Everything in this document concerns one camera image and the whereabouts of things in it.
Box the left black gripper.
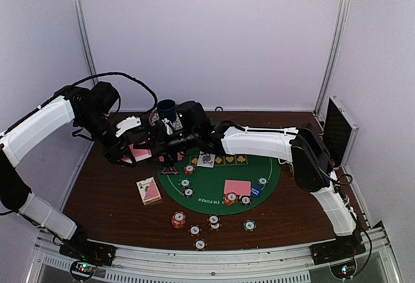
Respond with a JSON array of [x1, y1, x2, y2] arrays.
[[77, 109, 137, 167]]

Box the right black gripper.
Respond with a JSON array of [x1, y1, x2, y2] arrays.
[[134, 126, 198, 167]]

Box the dealt red-backed card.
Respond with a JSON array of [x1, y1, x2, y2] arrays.
[[159, 152, 185, 163]]

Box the red-backed card deck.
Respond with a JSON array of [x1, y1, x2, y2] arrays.
[[121, 144, 152, 164]]

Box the red five chips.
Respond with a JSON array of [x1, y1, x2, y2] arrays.
[[184, 164, 196, 175], [223, 192, 238, 206]]

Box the queen of hearts card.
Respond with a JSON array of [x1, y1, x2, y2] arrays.
[[197, 153, 215, 168]]

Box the green chips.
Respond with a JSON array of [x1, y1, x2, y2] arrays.
[[180, 178, 191, 188]]

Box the hundred chip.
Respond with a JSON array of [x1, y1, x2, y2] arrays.
[[184, 188, 195, 198], [189, 225, 201, 236], [209, 223, 221, 230], [193, 239, 207, 251], [207, 214, 220, 225]]

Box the red five chip stack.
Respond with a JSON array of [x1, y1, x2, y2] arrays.
[[171, 211, 186, 228]]

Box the hundred chips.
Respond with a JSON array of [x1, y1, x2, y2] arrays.
[[239, 195, 252, 206]]

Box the blue small blind button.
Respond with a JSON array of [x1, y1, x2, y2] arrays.
[[251, 186, 262, 198]]

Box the green twenty chip stack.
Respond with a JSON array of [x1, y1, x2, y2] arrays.
[[243, 219, 257, 232]]

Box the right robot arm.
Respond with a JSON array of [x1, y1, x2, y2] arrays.
[[134, 119, 357, 258]]

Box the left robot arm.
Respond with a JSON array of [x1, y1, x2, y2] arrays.
[[1, 82, 123, 260]]

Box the patterned ceramic saucer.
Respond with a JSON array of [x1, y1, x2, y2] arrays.
[[148, 104, 183, 130]]

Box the dark blue mug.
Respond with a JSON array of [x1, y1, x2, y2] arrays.
[[156, 99, 176, 121]]

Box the card box under deck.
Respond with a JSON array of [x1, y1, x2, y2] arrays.
[[136, 177, 161, 205]]

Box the round green poker mat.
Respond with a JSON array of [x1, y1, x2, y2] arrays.
[[157, 148, 281, 215]]

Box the aluminium poker chip case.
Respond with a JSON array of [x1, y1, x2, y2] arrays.
[[274, 95, 360, 170]]

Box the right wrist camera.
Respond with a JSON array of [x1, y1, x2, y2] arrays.
[[166, 101, 208, 134]]

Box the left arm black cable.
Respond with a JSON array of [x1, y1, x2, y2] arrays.
[[71, 71, 160, 115]]

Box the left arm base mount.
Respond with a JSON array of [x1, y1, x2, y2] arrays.
[[59, 241, 117, 266]]

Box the left aluminium frame post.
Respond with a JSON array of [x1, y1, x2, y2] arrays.
[[73, 0, 96, 75]]

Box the aluminium frame post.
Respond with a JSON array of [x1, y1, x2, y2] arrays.
[[73, 0, 96, 75], [314, 0, 351, 117]]

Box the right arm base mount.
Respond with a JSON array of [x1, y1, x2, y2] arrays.
[[310, 241, 366, 265]]

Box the right aluminium frame post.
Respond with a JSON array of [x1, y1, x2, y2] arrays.
[[314, 0, 351, 117]]

